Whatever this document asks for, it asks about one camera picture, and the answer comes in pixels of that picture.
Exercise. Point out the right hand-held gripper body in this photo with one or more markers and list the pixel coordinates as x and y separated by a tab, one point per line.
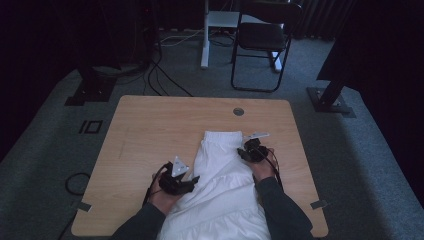
255	151

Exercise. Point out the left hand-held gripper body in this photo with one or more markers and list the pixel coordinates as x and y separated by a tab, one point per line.
175	181

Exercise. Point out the white tiered skirt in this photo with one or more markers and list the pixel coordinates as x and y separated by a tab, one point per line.
220	186

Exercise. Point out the person's right hand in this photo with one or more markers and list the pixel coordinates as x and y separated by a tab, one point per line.
263	170

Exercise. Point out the person's left hand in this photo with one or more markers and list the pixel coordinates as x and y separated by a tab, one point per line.
163	201

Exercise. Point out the grey round table grommet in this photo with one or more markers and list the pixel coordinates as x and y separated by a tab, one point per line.
238	111

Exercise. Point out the grey tape strip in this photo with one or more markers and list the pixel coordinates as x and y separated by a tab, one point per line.
319	204
84	206

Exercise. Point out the black folding chair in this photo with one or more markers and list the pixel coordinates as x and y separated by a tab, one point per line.
261	36

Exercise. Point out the dark pleated curtain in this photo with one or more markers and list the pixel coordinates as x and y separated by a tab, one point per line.
320	18

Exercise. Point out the black slanted stand base plate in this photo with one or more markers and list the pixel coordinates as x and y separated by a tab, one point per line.
328	100

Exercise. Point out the white desk frame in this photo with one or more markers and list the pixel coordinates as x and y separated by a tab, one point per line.
206	40

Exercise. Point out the black stand with base plate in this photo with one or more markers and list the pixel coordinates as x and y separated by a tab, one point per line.
91	88

